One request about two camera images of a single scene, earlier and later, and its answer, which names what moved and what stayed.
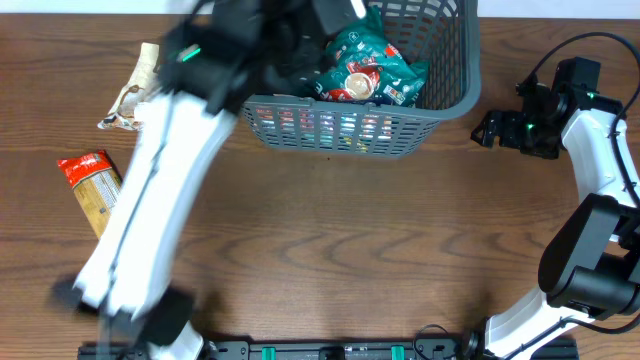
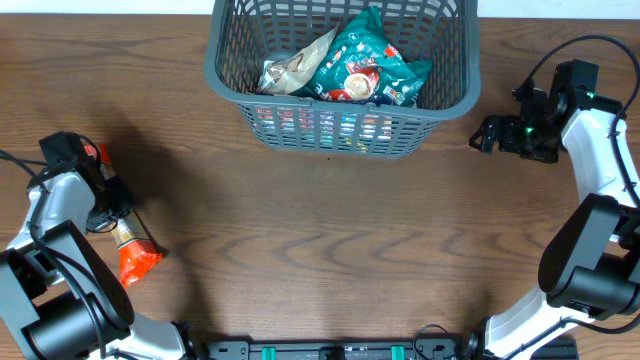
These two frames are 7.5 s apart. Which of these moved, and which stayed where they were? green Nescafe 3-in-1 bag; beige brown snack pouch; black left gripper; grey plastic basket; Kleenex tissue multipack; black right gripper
Moved: beige brown snack pouch; black left gripper
Stayed: green Nescafe 3-in-1 bag; Kleenex tissue multipack; black right gripper; grey plastic basket
